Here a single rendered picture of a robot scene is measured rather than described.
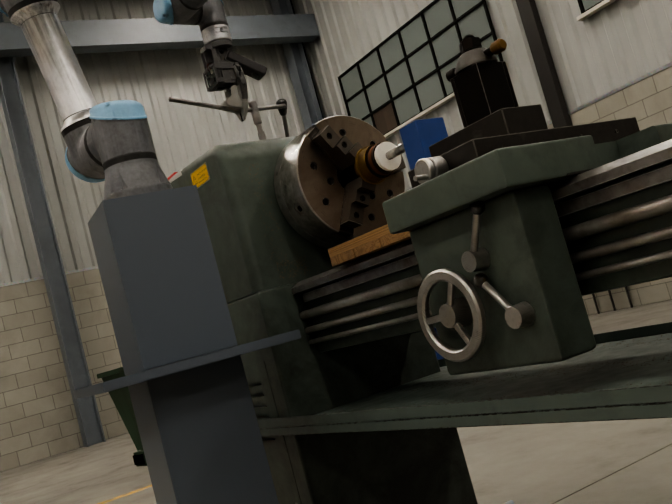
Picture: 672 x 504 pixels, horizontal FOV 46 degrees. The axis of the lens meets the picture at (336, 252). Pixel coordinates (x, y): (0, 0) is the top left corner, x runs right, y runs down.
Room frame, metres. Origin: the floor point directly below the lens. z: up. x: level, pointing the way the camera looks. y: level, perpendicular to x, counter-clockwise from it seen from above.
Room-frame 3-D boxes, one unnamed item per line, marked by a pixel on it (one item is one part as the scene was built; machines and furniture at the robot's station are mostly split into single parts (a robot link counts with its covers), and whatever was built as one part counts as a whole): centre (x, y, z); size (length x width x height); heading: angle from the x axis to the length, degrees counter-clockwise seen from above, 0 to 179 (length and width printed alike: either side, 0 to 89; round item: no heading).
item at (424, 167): (1.33, -0.18, 0.95); 0.07 x 0.04 x 0.04; 123
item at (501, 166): (1.41, -0.40, 0.90); 0.53 x 0.30 x 0.06; 123
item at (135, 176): (1.70, 0.38, 1.15); 0.15 x 0.15 x 0.10
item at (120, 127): (1.71, 0.39, 1.27); 0.13 x 0.12 x 0.14; 40
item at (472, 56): (1.43, -0.34, 1.14); 0.08 x 0.08 x 0.03
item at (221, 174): (2.32, 0.17, 1.06); 0.59 x 0.48 x 0.39; 33
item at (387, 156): (1.78, -0.21, 1.08); 0.13 x 0.07 x 0.07; 33
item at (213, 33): (2.07, 0.15, 1.55); 0.08 x 0.08 x 0.05
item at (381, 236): (1.76, -0.22, 0.89); 0.36 x 0.30 x 0.04; 123
